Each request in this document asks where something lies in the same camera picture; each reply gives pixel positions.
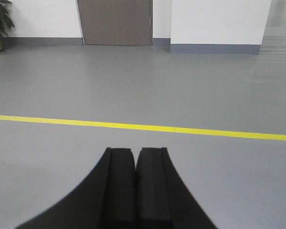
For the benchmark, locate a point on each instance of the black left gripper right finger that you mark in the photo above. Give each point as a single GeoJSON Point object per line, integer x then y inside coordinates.
{"type": "Point", "coordinates": [163, 199]}

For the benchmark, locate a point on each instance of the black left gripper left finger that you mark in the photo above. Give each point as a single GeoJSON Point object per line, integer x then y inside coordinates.
{"type": "Point", "coordinates": [105, 199]}

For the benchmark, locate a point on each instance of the grey-brown door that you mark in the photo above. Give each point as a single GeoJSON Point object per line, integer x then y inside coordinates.
{"type": "Point", "coordinates": [116, 22]}

